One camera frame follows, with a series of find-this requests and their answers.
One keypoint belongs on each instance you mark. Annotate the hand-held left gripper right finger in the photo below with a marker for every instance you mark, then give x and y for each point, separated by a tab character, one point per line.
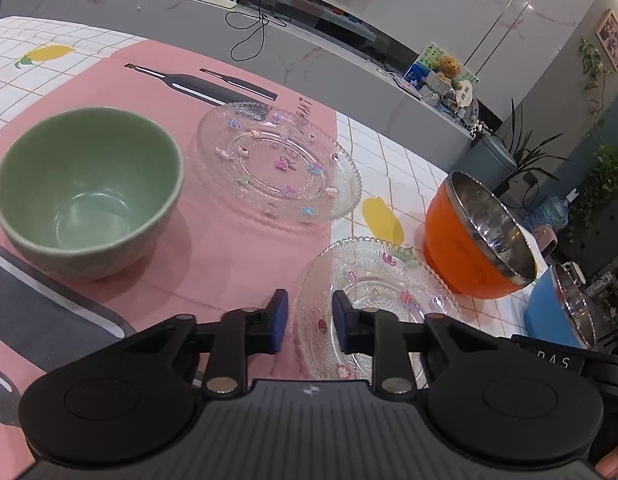
341	321

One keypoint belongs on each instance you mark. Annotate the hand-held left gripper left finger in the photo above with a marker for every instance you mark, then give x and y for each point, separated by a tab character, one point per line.
278	321

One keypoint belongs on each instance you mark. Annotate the blue steel bowl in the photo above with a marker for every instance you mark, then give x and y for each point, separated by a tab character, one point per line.
544	310

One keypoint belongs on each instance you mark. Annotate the flower print glass plate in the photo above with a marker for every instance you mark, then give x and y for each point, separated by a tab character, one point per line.
389	275
279	160

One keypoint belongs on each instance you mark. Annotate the orange steel bowl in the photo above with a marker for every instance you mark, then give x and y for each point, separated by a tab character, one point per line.
454	245

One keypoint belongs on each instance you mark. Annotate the green ceramic bowl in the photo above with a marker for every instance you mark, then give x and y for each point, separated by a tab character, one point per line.
89	185

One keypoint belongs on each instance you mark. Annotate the person's right hand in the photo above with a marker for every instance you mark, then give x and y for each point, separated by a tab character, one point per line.
614	460

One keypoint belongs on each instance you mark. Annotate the pink and white printed tablecloth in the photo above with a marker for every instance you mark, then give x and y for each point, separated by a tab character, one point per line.
214	260

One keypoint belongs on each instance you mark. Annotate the pink heater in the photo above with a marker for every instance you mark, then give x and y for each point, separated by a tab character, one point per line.
544	239

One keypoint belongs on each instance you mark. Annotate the blue water bottle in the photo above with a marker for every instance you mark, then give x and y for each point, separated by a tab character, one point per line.
549	212

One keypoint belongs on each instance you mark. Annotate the bushy green plant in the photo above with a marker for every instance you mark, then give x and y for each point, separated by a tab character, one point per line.
606	175

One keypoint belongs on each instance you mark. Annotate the long-leaved potted plant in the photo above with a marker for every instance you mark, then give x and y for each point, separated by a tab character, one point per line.
526	155

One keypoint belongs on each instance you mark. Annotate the grey trash bin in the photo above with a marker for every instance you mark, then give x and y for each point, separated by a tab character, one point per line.
489	160

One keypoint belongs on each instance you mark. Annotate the white notebook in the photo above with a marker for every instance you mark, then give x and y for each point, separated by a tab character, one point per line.
404	82

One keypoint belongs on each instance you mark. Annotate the grey knitted basket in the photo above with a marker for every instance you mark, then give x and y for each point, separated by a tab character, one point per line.
436	87

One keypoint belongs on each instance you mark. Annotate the round paper fan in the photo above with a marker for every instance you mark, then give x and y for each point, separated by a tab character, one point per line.
466	95

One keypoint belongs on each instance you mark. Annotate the brown teddy bear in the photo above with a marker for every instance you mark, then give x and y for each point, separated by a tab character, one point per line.
448	67

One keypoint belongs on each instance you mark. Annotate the green picture board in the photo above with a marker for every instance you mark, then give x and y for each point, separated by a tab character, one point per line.
429	55

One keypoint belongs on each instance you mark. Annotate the hanging vine plant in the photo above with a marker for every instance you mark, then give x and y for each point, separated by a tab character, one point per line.
595	67

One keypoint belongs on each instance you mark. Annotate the grey marble television console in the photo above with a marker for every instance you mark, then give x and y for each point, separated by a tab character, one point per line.
139	15

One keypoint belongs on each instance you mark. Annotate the framed wall picture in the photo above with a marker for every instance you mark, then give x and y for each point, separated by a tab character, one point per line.
611	37

